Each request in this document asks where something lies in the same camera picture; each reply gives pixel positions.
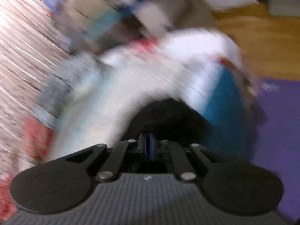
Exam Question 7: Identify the red floral quilt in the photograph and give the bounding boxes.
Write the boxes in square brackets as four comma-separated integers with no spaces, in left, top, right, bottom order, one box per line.
[0,58,101,221]

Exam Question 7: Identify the white storage box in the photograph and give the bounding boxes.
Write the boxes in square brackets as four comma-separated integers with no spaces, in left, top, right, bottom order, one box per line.
[133,1,172,38]

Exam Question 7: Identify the purple floor mat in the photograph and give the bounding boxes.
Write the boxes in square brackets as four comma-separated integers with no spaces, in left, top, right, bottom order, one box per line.
[253,78,299,224]

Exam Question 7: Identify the patterned bedsheet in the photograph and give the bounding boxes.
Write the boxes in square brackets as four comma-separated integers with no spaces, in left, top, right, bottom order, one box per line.
[47,28,257,160]

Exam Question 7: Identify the beige fabric storage bag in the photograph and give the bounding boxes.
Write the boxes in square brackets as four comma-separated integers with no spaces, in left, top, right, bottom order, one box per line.
[53,0,113,32]

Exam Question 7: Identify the black pants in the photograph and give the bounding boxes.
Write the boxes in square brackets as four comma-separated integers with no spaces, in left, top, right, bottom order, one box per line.
[121,98,211,147]

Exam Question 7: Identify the clear storage bin teal lid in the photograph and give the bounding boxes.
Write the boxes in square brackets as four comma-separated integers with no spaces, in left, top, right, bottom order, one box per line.
[51,9,143,54]

